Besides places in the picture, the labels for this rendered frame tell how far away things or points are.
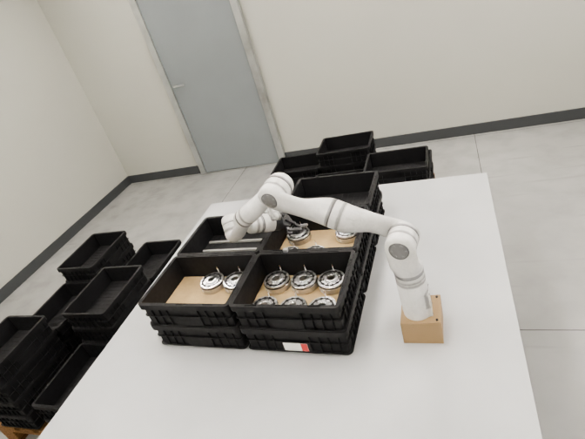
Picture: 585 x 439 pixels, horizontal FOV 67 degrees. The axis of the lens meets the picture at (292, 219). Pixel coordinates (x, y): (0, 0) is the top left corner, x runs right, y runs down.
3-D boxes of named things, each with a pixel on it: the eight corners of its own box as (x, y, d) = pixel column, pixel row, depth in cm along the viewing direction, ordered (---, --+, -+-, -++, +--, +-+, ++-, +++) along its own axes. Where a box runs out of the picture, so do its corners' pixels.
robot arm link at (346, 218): (340, 193, 137) (330, 210, 130) (425, 224, 131) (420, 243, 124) (334, 215, 143) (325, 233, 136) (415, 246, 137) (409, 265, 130)
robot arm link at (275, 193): (256, 185, 135) (332, 214, 130) (269, 168, 141) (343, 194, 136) (255, 206, 142) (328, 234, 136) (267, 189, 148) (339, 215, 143)
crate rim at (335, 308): (357, 253, 160) (355, 248, 159) (340, 314, 137) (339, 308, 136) (258, 257, 176) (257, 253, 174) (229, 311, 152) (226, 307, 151)
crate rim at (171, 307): (258, 257, 176) (257, 253, 174) (229, 311, 152) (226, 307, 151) (177, 260, 191) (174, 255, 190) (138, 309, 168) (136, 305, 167)
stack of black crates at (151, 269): (164, 279, 324) (144, 241, 307) (199, 277, 313) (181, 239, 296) (136, 319, 292) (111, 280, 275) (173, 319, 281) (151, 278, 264)
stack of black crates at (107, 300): (136, 319, 292) (103, 266, 269) (173, 319, 281) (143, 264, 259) (99, 368, 260) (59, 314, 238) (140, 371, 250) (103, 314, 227)
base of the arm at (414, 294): (431, 299, 147) (423, 260, 139) (433, 320, 139) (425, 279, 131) (403, 301, 150) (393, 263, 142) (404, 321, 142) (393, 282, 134)
